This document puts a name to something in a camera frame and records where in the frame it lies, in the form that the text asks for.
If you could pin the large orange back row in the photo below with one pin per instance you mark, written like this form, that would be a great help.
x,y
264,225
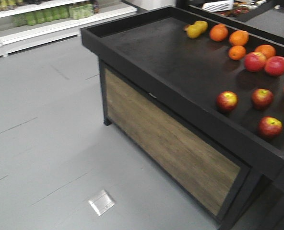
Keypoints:
x,y
239,38

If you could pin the red apple pair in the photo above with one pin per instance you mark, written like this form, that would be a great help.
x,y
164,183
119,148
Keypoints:
x,y
275,66
254,61

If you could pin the yellow pear front left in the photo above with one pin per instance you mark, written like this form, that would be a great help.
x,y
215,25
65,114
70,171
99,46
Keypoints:
x,y
193,31

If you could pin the red apple left pair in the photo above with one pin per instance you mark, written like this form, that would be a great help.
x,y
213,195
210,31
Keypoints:
x,y
254,61

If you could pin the red apple right pair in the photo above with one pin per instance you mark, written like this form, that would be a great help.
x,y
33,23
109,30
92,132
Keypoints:
x,y
275,66

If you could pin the yellow pear back left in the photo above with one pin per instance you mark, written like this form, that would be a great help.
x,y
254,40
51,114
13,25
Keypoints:
x,y
203,25

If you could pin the black wooden produce stand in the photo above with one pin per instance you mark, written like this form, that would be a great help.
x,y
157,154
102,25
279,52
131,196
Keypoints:
x,y
160,87

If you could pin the red apple middle right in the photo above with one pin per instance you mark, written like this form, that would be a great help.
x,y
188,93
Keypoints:
x,y
261,98

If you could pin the red apple far right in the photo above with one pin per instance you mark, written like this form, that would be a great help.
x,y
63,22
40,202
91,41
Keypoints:
x,y
269,127

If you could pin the orange behind apples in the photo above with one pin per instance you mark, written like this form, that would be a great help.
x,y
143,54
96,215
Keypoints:
x,y
267,50

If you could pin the metal floor socket plate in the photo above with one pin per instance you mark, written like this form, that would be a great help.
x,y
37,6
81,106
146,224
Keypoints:
x,y
101,202

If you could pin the small orange front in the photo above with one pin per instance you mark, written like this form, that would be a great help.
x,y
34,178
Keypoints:
x,y
237,52

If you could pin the yellow pear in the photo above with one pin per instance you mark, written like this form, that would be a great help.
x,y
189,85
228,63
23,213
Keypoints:
x,y
193,31
203,25

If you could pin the white store shelf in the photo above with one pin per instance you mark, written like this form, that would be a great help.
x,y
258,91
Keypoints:
x,y
13,39

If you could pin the red yellow apple front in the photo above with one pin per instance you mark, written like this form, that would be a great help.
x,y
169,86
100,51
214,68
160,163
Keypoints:
x,y
226,101

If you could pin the orange with knob top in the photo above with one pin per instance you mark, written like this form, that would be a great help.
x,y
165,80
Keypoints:
x,y
218,33

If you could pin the white perforated grater board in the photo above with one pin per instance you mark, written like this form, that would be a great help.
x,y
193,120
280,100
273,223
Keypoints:
x,y
218,6

